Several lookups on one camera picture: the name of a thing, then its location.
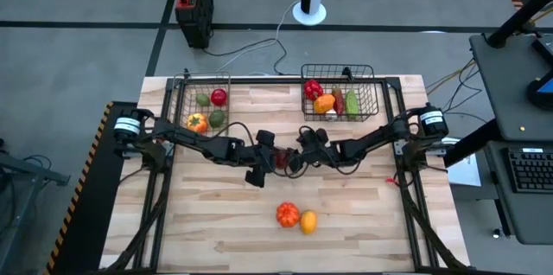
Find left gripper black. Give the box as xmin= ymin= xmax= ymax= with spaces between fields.
xmin=218 ymin=129 xmax=284 ymax=189

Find white paper sheet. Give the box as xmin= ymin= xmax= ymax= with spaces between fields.
xmin=447 ymin=153 xmax=483 ymax=188

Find black red battery box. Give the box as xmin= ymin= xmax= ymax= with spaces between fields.
xmin=175 ymin=0 xmax=215 ymax=50

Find white floor cable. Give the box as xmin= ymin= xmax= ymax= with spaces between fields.
xmin=218 ymin=0 xmax=302 ymax=72

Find red tomato green stem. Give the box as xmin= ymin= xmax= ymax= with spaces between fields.
xmin=210 ymin=87 xmax=229 ymax=107

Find black wire basket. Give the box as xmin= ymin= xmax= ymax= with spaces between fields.
xmin=300 ymin=63 xmax=380 ymax=123

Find black desk cables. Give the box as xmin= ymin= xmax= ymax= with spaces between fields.
xmin=434 ymin=61 xmax=484 ymax=117

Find dark green avocado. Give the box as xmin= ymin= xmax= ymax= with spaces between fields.
xmin=208 ymin=109 xmax=227 ymax=130

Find orange ribbed pumpkin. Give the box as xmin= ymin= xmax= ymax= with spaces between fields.
xmin=276 ymin=201 xmax=301 ymax=229

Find long red green chili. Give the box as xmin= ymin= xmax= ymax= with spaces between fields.
xmin=331 ymin=86 xmax=346 ymax=116

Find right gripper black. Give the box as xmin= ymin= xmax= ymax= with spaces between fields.
xmin=288 ymin=127 xmax=346 ymax=175

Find orange yellow citrus fruit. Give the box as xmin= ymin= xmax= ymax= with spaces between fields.
xmin=299 ymin=209 xmax=319 ymax=236

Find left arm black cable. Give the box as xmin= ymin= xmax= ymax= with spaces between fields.
xmin=213 ymin=121 xmax=260 ymax=142

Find yellow desk cables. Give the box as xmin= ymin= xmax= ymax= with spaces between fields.
xmin=425 ymin=59 xmax=476 ymax=90

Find grey desk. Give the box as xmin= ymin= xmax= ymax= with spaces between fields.
xmin=469 ymin=32 xmax=553 ymax=246

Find orange persimmon green calyx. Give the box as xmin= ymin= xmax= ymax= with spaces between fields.
xmin=186 ymin=112 xmax=209 ymax=134

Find black floor cable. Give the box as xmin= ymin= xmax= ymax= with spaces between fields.
xmin=201 ymin=37 xmax=299 ymax=76

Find red bell pepper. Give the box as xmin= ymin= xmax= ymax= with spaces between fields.
xmin=302 ymin=79 xmax=325 ymax=102

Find black diagonal pole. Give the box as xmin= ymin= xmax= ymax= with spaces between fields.
xmin=486 ymin=0 xmax=553 ymax=49

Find black blue desk device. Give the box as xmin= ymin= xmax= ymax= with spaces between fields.
xmin=525 ymin=69 xmax=553 ymax=111

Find dark red apple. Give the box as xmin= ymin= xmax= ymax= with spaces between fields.
xmin=275 ymin=148 xmax=291 ymax=170

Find bronze wire basket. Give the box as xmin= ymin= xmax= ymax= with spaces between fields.
xmin=171 ymin=71 xmax=232 ymax=138

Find grey metal cart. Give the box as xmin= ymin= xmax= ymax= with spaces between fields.
xmin=0 ymin=136 xmax=71 ymax=275

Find black keyboard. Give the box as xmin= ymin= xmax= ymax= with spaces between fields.
xmin=505 ymin=147 xmax=553 ymax=194

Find black table frame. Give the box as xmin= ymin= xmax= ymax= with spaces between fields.
xmin=99 ymin=74 xmax=472 ymax=274

